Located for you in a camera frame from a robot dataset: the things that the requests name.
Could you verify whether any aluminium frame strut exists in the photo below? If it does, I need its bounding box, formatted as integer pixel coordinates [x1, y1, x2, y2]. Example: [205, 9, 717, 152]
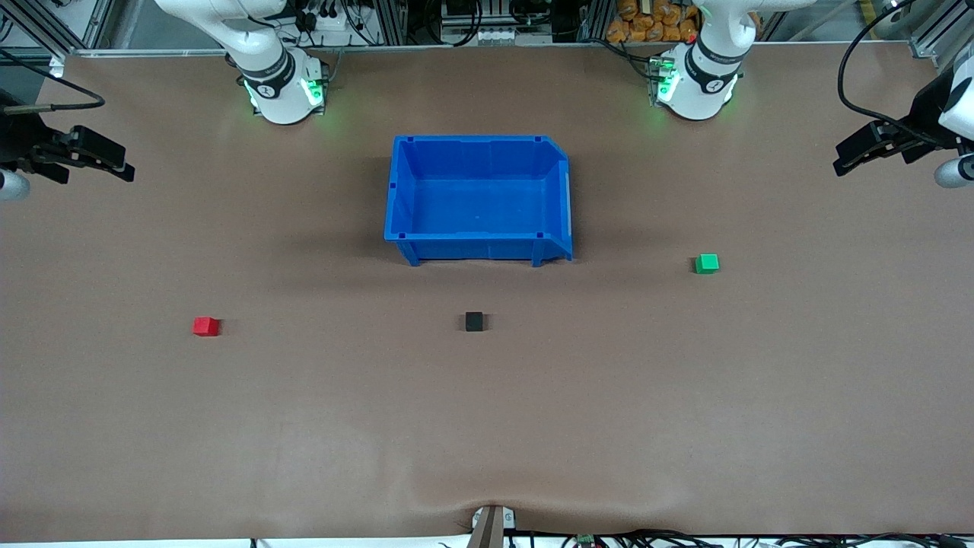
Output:
[909, 0, 974, 59]
[11, 0, 116, 51]

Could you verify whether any brown table mat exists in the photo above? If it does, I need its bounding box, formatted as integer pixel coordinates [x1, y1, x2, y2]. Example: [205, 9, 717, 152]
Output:
[0, 42, 974, 543]

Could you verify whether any blue plastic storage bin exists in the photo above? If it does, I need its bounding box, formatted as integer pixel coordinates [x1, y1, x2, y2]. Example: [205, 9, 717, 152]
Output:
[384, 135, 574, 267]

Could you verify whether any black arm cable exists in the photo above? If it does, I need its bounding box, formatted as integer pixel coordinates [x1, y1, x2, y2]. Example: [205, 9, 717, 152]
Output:
[0, 47, 106, 115]
[836, 0, 944, 149]

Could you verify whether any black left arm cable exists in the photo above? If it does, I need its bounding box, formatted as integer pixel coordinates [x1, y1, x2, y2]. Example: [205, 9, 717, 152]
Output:
[836, 0, 944, 149]

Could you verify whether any black cable bundle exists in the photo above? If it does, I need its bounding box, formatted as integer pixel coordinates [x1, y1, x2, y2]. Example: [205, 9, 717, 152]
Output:
[525, 528, 974, 548]

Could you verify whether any white power strip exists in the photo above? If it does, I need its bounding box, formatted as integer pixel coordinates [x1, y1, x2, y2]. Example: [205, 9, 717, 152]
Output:
[295, 6, 360, 46]

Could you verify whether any orange snack bag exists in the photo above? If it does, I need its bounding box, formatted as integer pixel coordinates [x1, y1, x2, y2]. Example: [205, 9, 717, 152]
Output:
[606, 0, 699, 44]

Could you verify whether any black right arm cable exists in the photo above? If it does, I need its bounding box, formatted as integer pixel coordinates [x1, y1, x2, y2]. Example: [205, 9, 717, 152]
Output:
[0, 47, 106, 115]

